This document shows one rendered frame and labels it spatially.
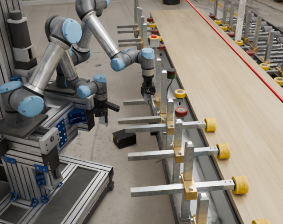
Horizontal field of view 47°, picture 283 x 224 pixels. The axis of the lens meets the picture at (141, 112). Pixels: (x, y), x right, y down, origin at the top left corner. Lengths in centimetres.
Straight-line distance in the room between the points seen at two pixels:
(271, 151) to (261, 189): 31
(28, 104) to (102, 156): 168
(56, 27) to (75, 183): 136
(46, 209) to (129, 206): 65
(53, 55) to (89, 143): 185
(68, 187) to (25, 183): 34
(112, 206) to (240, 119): 126
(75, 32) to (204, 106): 99
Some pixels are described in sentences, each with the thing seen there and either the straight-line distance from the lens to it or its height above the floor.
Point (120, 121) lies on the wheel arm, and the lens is 212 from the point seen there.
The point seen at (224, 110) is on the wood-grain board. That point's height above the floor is 90.
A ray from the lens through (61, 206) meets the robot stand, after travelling 251.
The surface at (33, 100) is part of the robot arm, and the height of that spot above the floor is 124.
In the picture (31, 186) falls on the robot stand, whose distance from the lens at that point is 246.
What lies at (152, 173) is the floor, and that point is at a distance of 300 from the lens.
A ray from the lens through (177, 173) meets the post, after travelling 181.
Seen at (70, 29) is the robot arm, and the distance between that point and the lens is 169.
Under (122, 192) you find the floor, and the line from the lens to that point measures 284.
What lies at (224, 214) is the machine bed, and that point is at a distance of 176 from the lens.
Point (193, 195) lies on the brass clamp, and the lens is 147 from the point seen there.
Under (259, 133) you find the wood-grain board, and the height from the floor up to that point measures 90.
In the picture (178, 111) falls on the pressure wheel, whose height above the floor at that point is 91.
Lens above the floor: 199
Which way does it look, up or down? 31 degrees down
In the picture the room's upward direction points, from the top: 2 degrees counter-clockwise
